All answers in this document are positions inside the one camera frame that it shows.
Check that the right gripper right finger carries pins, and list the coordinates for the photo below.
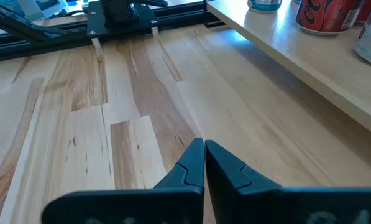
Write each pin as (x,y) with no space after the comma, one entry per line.
(250,205)

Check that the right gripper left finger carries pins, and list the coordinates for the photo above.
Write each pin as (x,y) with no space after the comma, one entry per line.
(172,205)

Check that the blue silver slim can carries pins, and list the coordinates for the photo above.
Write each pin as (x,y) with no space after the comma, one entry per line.
(295,1)
(264,6)

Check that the red zero sugar cola can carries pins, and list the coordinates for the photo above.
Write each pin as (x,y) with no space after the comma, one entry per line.
(367,11)
(325,18)

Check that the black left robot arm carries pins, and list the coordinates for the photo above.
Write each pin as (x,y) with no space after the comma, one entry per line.
(120,21)

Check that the wooden shelf black metal frame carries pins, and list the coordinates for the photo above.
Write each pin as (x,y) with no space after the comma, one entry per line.
(297,49)

